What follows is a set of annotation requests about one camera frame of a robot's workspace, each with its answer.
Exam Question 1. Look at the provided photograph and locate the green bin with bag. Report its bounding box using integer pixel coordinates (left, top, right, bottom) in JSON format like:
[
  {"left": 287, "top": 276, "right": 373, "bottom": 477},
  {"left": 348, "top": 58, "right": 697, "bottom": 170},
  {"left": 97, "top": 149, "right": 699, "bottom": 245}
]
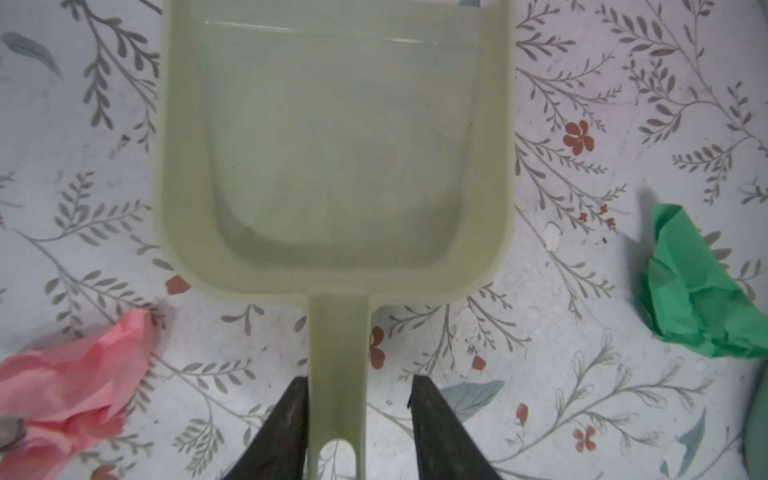
[{"left": 744, "top": 365, "right": 768, "bottom": 480}]

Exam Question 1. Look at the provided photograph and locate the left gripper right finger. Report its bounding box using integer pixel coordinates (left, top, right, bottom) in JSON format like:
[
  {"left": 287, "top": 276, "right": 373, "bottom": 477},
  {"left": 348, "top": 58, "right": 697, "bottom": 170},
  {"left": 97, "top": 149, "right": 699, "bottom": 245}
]
[{"left": 408, "top": 375, "right": 501, "bottom": 480}]

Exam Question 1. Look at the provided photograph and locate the pink paper scrap left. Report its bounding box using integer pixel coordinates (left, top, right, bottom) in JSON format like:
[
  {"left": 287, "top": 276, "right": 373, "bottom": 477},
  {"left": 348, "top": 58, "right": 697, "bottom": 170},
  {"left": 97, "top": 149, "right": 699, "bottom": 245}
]
[{"left": 1, "top": 309, "right": 157, "bottom": 479}]

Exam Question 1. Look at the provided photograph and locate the green paper scrap left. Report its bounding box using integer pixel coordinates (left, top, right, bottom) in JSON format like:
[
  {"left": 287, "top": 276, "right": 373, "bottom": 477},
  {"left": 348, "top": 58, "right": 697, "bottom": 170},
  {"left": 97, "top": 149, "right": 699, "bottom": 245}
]
[{"left": 638, "top": 204, "right": 767, "bottom": 360}]

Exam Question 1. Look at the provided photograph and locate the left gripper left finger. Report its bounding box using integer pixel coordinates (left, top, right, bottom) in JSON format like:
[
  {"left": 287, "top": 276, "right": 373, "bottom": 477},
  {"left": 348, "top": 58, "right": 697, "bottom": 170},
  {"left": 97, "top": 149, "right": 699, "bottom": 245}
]
[{"left": 224, "top": 376, "right": 309, "bottom": 480}]

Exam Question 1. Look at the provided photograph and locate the light green dustpan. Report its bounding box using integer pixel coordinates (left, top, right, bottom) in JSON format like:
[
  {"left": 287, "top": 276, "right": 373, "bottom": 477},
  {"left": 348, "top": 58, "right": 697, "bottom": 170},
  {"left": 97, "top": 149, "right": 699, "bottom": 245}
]
[{"left": 155, "top": 1, "right": 515, "bottom": 478}]

